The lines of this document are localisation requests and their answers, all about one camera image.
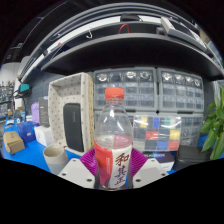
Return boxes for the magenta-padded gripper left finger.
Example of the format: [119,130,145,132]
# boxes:
[57,147,101,190]

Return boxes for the brown cardboard box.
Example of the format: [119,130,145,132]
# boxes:
[2,130,26,156]

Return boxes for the grey overhead shelf unit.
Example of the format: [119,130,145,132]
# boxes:
[18,2,224,83]

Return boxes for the grey cup with cork base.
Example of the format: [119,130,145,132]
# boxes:
[43,143,70,176]

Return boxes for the black box with white label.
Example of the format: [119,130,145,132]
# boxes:
[141,151,176,173]

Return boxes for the teal object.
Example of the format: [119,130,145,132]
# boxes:
[18,83,31,95]

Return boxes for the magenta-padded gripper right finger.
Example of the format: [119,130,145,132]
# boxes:
[128,147,170,190]

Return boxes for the blue box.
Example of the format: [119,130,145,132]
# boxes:
[15,120,40,145]

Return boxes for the green plant in white pot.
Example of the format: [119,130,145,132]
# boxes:
[199,85,224,161]

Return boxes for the beige perforated storage basket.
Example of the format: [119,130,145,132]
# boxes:
[48,72,96,157]

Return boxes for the dark grey flat box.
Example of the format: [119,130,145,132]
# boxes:
[38,96,51,128]

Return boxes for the purple bag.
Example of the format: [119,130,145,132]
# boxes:
[30,101,41,125]

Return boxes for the clear organizer with coloured parts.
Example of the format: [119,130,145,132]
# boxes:
[132,114,183,153]

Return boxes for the clear red-capped drink bottle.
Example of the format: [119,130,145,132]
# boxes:
[93,86,135,192]

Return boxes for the black rectangular device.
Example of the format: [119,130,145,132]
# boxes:
[62,102,85,154]

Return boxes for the flat black case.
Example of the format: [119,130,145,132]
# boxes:
[173,143,215,172]

